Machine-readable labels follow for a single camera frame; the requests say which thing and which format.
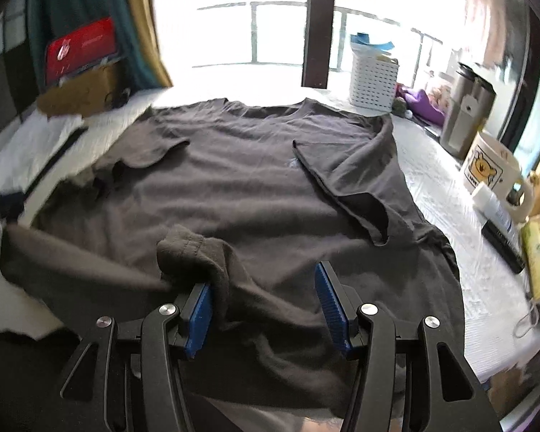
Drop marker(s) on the cardboard box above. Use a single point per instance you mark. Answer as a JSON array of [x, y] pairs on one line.
[[81, 92]]

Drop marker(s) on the grey plush toy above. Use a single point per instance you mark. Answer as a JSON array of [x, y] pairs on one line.
[[399, 107]]

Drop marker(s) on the dark window post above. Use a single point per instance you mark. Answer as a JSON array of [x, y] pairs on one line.
[[317, 22]]

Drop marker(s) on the red screen monitor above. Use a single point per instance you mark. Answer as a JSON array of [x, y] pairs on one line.
[[81, 47]]

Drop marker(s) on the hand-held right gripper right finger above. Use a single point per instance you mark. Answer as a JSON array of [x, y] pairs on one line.
[[335, 315]]

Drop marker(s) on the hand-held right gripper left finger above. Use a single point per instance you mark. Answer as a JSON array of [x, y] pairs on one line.
[[198, 319]]

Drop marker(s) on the stainless steel thermos jug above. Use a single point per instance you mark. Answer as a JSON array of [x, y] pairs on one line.
[[459, 99]]

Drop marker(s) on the clear snack jar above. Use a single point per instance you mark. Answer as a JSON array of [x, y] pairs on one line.
[[438, 96]]

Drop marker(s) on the white bear print mug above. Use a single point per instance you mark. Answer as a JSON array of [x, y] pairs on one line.
[[481, 171]]

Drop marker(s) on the white cloth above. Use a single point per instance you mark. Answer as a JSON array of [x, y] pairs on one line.
[[27, 144]]

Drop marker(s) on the blue paper item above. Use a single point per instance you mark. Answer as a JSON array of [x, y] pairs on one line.
[[364, 39]]

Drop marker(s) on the black remote control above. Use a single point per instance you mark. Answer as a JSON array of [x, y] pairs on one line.
[[504, 247]]

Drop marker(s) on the white perforated basket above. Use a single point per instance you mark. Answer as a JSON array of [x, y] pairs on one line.
[[373, 83]]

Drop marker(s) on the dark grey t-shirt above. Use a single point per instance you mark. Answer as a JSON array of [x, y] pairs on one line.
[[252, 198]]

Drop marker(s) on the hanging clothes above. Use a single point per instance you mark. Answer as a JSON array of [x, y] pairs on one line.
[[495, 22]]

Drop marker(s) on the white tube bottle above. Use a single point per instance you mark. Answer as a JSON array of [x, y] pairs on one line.
[[495, 209]]

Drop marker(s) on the balcony railing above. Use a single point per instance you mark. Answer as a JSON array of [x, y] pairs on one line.
[[254, 31]]

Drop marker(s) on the purple cloth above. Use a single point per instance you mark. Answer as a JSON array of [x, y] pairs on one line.
[[423, 103]]

